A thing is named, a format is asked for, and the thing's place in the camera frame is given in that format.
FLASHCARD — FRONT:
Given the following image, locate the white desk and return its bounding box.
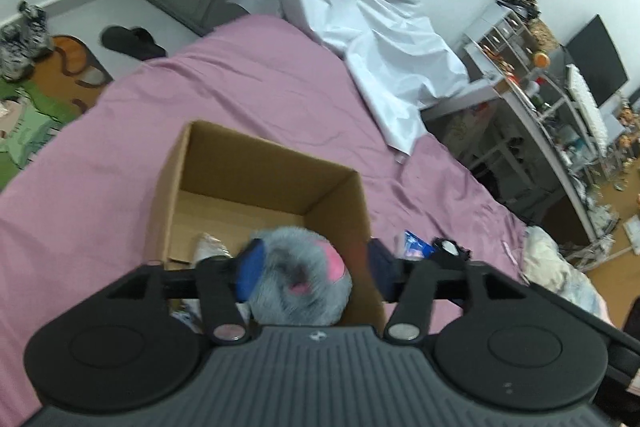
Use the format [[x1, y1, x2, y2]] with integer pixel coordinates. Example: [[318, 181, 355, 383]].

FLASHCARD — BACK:
[[420, 42, 601, 248]]

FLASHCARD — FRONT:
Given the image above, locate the brown green floor mat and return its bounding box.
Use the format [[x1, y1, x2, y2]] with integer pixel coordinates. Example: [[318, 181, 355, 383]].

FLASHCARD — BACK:
[[0, 36, 113, 188]]

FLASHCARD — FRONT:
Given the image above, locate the pink bed sheet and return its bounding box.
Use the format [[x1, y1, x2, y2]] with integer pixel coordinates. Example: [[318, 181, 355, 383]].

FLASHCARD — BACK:
[[0, 14, 531, 427]]

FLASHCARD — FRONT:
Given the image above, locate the black monitor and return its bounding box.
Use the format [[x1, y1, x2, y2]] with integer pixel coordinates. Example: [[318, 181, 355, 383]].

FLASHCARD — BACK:
[[565, 14, 630, 105]]

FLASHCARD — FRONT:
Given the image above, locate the cream blanket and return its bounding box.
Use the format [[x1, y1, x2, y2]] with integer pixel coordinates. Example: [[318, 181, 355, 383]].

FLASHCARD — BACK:
[[522, 226, 601, 323]]

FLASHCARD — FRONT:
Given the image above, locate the white keyboard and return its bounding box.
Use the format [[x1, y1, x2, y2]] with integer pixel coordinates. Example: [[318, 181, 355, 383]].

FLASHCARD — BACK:
[[566, 64, 608, 152]]

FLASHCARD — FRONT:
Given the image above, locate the grey plush toy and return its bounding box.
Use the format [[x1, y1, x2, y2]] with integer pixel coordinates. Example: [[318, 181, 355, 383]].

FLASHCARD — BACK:
[[239, 227, 353, 327]]

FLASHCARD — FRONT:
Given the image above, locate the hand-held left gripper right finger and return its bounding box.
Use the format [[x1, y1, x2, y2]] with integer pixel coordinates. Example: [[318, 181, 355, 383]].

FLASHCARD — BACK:
[[367, 238, 536, 344]]

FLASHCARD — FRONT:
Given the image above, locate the clear plastic bag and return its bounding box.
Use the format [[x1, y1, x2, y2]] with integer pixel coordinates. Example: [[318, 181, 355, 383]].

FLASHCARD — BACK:
[[192, 232, 233, 265]]

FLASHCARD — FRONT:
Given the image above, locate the blue white tissue pack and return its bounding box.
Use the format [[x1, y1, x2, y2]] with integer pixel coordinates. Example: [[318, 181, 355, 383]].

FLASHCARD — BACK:
[[404, 230, 436, 260]]

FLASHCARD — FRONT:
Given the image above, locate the white sheet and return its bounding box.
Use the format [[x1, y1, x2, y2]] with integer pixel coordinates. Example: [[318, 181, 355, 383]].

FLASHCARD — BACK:
[[227, 0, 471, 168]]

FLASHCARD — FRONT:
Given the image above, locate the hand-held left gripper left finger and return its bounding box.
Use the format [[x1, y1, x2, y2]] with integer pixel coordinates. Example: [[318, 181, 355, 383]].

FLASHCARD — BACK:
[[100, 239, 268, 345]]

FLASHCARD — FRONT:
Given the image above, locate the grey drawer unit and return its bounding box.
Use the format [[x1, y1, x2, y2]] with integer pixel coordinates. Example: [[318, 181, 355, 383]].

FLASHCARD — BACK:
[[462, 2, 531, 72]]

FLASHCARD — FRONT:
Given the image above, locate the cardboard box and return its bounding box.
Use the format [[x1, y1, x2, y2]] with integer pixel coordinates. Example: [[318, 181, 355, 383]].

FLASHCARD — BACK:
[[145, 120, 388, 338]]

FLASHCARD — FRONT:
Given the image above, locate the black slipper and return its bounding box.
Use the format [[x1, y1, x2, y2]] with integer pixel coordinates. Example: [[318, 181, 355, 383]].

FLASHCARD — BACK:
[[101, 26, 167, 60]]

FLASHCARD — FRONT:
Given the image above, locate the small black fabric item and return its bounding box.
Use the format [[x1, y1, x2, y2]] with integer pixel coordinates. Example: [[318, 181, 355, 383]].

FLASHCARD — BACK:
[[432, 237, 473, 263]]

